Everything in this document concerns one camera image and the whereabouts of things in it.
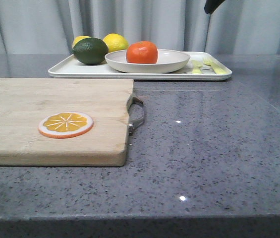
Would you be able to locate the wooden cutting board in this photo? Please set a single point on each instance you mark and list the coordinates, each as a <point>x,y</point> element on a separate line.
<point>24,102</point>

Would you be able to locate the yellow lemon left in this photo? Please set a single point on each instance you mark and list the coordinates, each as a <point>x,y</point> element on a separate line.
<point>79,39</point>

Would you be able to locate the grey curtain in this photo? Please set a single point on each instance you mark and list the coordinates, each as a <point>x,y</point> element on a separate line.
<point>50,26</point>

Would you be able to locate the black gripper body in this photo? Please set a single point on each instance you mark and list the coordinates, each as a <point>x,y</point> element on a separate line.
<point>211,5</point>

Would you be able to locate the white round plate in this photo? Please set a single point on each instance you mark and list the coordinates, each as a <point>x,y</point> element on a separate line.
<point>168,61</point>

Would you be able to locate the yellow plastic knife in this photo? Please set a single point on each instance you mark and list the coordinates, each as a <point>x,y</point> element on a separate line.
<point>196,67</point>

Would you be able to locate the green lime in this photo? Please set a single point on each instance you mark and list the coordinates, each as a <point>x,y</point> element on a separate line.
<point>90,51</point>

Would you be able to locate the orange slice toy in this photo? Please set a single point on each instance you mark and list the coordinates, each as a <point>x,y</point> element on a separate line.
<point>65,125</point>

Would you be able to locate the metal cutting board handle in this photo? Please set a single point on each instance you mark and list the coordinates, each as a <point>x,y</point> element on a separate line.
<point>133,124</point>

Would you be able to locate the white rectangular tray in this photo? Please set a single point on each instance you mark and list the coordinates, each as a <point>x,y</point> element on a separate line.
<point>73,68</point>

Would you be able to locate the yellow lemon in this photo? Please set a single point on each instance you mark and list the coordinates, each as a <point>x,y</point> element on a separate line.
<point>115,42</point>
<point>79,39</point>

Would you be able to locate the yellow lemon right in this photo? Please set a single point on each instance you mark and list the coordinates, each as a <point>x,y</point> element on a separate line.
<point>115,42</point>

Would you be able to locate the orange mandarin fruit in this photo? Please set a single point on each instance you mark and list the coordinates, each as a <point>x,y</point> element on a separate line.
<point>145,52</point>

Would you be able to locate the yellow plastic fork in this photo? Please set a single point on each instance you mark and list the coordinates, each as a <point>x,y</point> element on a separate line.
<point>216,68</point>

